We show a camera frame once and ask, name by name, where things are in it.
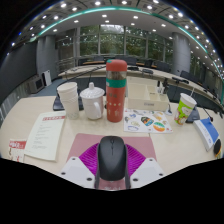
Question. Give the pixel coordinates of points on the black computer mouse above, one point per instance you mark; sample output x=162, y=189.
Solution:
x=112, y=160

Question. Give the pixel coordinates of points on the pink mouse pad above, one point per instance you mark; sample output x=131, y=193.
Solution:
x=83, y=141

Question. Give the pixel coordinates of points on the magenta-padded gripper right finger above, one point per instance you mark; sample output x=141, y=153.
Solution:
x=148, y=170

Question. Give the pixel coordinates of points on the dark office chairs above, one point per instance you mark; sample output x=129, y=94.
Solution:
x=186, y=75

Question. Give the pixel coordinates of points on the white lidded mug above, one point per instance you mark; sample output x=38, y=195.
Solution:
x=91, y=103

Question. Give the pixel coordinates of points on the black desk microphone console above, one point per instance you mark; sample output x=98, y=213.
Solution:
x=193, y=115
x=57, y=104

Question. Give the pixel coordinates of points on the red drink bottle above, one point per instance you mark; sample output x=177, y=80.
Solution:
x=116, y=100

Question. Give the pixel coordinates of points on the white printed paper sheet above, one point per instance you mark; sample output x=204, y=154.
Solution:
x=45, y=135

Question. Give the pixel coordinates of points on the colourful sticker sheet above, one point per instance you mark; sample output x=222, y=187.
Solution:
x=146, y=121

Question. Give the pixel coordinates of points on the blue and white book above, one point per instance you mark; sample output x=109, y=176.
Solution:
x=207, y=131

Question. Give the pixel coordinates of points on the beige open box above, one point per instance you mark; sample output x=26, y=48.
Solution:
x=146, y=100

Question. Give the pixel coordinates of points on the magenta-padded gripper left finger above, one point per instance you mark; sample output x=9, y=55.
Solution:
x=76, y=170

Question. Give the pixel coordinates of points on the green printed paper cup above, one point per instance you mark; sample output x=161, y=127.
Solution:
x=183, y=110

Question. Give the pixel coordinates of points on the stacked white paper cups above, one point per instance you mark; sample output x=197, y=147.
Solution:
x=69, y=100

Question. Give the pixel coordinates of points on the ceiling lights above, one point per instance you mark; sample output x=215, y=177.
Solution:
x=124, y=2

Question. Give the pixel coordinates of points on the red and white leaflet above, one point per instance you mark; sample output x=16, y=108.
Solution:
x=16, y=150

